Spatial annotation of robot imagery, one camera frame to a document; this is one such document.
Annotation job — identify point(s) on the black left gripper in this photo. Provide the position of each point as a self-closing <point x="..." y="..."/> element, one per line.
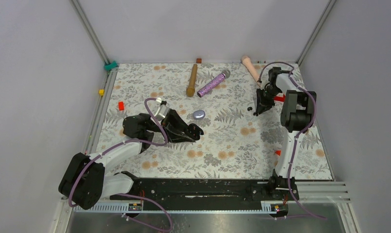
<point x="175" y="128"/>

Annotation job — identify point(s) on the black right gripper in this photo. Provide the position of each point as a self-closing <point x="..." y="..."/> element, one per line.
<point x="262" y="105"/>

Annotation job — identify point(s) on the purple earbud charging case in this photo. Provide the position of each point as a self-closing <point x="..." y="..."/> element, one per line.
<point x="199" y="114"/>

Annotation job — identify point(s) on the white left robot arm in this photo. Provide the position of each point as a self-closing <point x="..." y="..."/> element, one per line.
<point x="85" y="180"/>

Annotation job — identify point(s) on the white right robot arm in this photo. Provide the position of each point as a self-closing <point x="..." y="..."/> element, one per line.
<point x="297" y="116"/>

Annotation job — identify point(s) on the red box with label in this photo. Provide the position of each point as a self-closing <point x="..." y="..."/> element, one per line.
<point x="280" y="98"/>

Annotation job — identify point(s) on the gold microphone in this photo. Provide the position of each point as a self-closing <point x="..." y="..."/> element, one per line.
<point x="190" y="90"/>

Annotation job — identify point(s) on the pink microphone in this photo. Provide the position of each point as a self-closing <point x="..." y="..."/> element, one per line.
<point x="246" y="61"/>

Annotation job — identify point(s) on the purple glitter microphone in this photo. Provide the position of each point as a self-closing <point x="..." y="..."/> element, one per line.
<point x="213" y="83"/>

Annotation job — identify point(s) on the small red block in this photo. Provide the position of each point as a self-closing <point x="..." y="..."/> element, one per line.
<point x="121" y="106"/>

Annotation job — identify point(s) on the teal corner clamp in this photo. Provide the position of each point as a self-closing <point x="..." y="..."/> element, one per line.
<point x="110" y="66"/>

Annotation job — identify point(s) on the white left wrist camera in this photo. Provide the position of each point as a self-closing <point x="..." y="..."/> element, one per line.
<point x="162" y="111"/>

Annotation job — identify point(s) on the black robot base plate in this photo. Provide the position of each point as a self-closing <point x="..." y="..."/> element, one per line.
<point x="211" y="194"/>

